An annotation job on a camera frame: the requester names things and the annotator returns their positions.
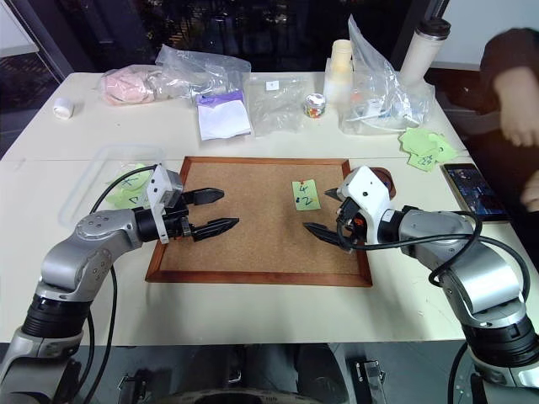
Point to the green note with numbers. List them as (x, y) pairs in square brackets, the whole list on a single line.
[(309, 194)]

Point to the small clear jar of pushpins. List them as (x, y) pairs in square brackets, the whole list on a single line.
[(315, 106)]

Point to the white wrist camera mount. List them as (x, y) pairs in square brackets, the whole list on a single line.
[(368, 193), (160, 185)]

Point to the green note with cross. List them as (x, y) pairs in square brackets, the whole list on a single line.
[(126, 182)]

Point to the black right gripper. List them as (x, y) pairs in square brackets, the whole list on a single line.
[(351, 227)]

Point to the pink cloth in bag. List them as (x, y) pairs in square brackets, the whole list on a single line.
[(124, 86)]

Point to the white tape roll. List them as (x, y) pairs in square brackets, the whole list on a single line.
[(64, 108)]

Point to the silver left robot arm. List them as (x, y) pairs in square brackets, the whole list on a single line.
[(90, 244)]

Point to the blank green paper note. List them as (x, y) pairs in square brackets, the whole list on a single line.
[(417, 141)]

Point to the green paper label with hole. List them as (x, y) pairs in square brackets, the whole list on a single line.
[(445, 147)]

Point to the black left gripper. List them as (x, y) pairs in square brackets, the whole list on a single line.
[(177, 225)]

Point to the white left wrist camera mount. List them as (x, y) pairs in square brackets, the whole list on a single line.
[(160, 185)]

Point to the brown round dish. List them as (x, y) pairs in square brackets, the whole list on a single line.
[(388, 181)]

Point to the person's bare hand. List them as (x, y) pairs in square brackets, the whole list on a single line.
[(520, 122), (531, 189)]

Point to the person's dark sleeved arm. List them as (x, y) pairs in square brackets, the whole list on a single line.
[(511, 54)]

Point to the white tumbler with black lid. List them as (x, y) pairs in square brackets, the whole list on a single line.
[(421, 50)]

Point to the purple and white packet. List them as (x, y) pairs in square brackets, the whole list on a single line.
[(223, 118)]

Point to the large clear plastic bag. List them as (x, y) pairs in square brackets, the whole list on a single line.
[(383, 97)]

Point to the stack of white cups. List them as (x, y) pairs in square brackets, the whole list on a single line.
[(340, 67)]

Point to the flat clear zip bag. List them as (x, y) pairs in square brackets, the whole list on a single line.
[(273, 105)]

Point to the clear plastic tray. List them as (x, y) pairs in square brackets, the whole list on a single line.
[(92, 177)]

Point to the metal bracket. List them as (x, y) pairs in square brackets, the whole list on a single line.
[(369, 379), (126, 389)]

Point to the wood framed cork board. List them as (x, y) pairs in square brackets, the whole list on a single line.
[(261, 235)]

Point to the dark rounded shape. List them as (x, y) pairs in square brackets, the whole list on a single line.
[(252, 379)]

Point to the black smartphone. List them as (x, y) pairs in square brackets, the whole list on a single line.
[(473, 191)]

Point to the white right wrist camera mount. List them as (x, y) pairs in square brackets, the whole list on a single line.
[(368, 193)]

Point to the crumpled clear plastic bag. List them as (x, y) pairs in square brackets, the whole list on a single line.
[(202, 69)]

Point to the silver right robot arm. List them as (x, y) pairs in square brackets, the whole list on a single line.
[(467, 261)]

